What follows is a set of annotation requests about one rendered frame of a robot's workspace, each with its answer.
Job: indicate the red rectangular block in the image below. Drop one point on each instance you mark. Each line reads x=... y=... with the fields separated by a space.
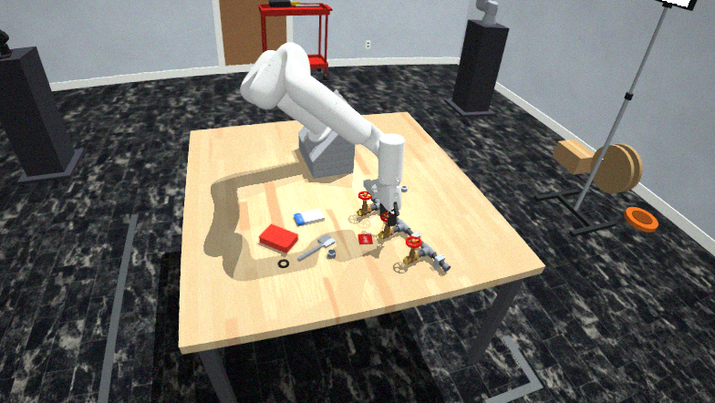
x=278 y=238

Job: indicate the red square tag on chain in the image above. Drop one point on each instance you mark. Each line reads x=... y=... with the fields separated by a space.
x=365 y=238

